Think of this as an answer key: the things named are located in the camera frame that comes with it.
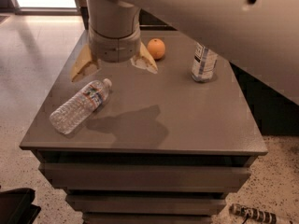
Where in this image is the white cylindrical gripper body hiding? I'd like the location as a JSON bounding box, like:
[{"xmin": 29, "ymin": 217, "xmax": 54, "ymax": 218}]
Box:
[{"xmin": 88, "ymin": 24, "xmax": 141, "ymax": 63}]

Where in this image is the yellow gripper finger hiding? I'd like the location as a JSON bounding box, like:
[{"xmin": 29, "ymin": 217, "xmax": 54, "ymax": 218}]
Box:
[
  {"xmin": 131, "ymin": 43, "xmax": 158, "ymax": 74},
  {"xmin": 70, "ymin": 44, "xmax": 99, "ymax": 82}
]

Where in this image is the clear crinkled water bottle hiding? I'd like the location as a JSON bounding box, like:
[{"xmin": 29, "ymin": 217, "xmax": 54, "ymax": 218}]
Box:
[{"xmin": 50, "ymin": 78, "xmax": 112, "ymax": 134}]

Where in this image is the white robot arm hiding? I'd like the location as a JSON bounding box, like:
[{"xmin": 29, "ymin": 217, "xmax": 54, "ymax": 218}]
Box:
[{"xmin": 86, "ymin": 0, "xmax": 299, "ymax": 104}]

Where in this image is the labelled upright water bottle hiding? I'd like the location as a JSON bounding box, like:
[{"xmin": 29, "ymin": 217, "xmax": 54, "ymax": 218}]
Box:
[{"xmin": 192, "ymin": 43, "xmax": 218, "ymax": 82}]

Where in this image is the orange fruit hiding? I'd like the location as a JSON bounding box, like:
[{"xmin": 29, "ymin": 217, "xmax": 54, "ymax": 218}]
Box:
[{"xmin": 147, "ymin": 38, "xmax": 165, "ymax": 60}]

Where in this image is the grey drawer cabinet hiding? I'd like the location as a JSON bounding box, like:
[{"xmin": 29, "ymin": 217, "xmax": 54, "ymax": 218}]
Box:
[{"xmin": 21, "ymin": 32, "xmax": 267, "ymax": 224}]

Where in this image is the black object at floor corner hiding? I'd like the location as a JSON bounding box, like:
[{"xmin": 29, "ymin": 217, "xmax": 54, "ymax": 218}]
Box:
[{"xmin": 0, "ymin": 188, "xmax": 41, "ymax": 224}]

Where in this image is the striped cable sleeve on floor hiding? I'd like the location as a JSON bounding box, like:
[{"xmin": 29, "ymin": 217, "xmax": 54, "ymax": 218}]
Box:
[{"xmin": 229, "ymin": 203, "xmax": 295, "ymax": 224}]

